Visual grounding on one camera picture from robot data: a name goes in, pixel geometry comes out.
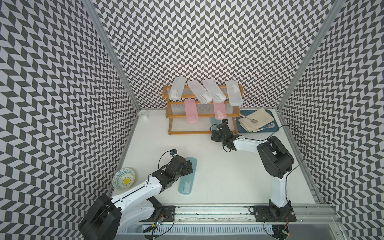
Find teal pencil case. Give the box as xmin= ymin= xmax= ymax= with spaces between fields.
xmin=178 ymin=157 xmax=198 ymax=195
xmin=210 ymin=117 xmax=222 ymax=132

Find pink pencil case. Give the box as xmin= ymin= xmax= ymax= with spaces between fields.
xmin=184 ymin=99 xmax=199 ymax=124
xmin=213 ymin=102 xmax=227 ymax=120

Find clear pencil case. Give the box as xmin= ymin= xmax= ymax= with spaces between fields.
xmin=188 ymin=80 xmax=213 ymax=105
xmin=202 ymin=79 xmax=226 ymax=104
xmin=226 ymin=81 xmax=243 ymax=107
xmin=169 ymin=77 xmax=186 ymax=101

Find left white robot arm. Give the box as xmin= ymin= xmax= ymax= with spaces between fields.
xmin=79 ymin=155 xmax=194 ymax=240

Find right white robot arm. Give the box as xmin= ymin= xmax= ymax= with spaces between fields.
xmin=211 ymin=119 xmax=297 ymax=223

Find orange wooden three-tier shelf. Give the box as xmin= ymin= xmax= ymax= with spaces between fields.
xmin=162 ymin=84 xmax=245 ymax=136

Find teal rectangular tray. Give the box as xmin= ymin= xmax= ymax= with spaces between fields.
xmin=236 ymin=110 xmax=279 ymax=134

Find beige folded cloth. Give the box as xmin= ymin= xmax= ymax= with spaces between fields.
xmin=238 ymin=108 xmax=275 ymax=133

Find round patterned plate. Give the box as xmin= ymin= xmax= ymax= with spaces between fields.
xmin=112 ymin=168 xmax=136 ymax=191

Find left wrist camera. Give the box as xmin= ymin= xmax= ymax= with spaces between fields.
xmin=170 ymin=149 xmax=177 ymax=156

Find metal spoon pink handle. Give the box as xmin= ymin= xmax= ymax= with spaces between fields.
xmin=239 ymin=115 xmax=259 ymax=123

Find metal spoon white handle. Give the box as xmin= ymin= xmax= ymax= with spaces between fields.
xmin=253 ymin=123 xmax=276 ymax=133

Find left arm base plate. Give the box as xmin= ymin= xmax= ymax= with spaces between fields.
xmin=142 ymin=206 xmax=176 ymax=223

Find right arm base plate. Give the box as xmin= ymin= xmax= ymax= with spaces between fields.
xmin=251 ymin=205 xmax=297 ymax=223

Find aluminium front rail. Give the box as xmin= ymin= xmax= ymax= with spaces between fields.
xmin=163 ymin=204 xmax=342 ymax=225

